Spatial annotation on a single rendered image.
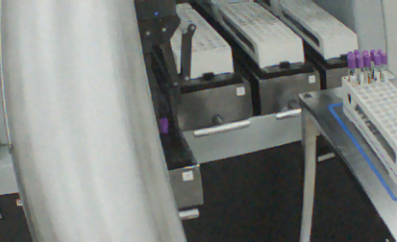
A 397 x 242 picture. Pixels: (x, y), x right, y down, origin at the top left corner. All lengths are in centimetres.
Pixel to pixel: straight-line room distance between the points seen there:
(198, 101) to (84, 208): 95
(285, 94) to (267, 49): 9
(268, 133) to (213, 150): 11
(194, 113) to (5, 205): 47
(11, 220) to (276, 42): 69
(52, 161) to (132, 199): 5
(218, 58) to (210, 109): 9
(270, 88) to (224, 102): 9
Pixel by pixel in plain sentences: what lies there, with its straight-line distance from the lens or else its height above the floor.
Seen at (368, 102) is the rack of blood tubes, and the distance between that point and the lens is 104.
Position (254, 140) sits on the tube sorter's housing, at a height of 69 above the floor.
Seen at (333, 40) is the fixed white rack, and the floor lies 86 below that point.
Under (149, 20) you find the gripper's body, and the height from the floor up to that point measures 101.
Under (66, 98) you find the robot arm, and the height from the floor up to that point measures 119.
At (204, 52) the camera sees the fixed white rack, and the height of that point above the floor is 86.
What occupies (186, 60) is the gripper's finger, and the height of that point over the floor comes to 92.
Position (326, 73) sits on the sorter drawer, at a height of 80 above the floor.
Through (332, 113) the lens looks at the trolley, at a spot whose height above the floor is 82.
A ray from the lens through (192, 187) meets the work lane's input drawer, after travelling 105.
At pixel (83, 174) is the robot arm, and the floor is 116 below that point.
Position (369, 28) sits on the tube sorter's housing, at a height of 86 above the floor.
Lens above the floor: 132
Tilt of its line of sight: 26 degrees down
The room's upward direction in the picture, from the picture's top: 6 degrees counter-clockwise
